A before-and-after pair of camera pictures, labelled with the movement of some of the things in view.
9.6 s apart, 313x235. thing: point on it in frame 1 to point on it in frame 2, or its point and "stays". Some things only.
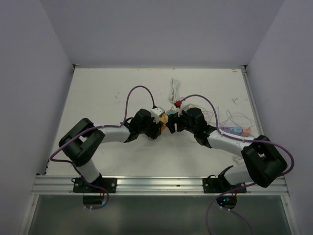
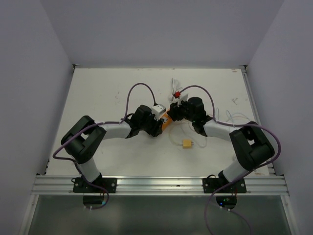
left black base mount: x=80 y=186 stays
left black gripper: x=156 y=130 stays
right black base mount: x=221 y=185 stays
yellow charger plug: x=166 y=119 to x=187 y=143
